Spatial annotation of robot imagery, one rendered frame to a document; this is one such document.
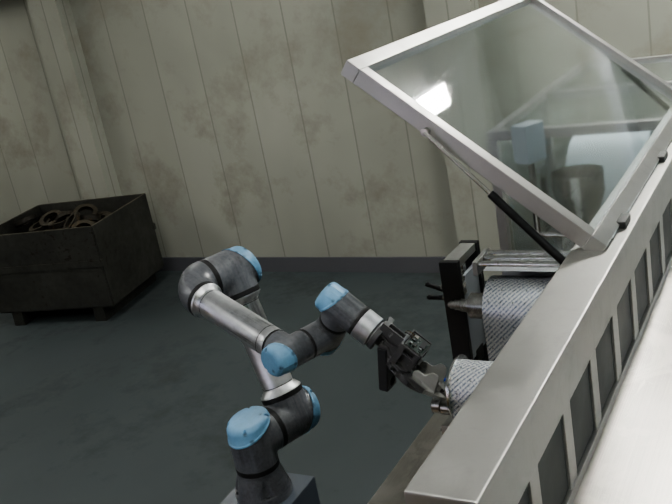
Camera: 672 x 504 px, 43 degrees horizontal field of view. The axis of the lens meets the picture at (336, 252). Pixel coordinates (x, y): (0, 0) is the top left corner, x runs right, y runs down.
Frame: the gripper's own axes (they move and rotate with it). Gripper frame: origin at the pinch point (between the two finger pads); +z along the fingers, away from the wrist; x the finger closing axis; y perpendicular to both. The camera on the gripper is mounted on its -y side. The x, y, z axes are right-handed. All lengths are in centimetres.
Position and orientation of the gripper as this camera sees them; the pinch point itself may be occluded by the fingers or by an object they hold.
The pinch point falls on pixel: (441, 395)
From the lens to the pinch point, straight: 194.2
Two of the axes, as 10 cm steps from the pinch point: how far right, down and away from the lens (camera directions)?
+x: 4.7, -3.6, 8.0
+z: 7.8, 6.0, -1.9
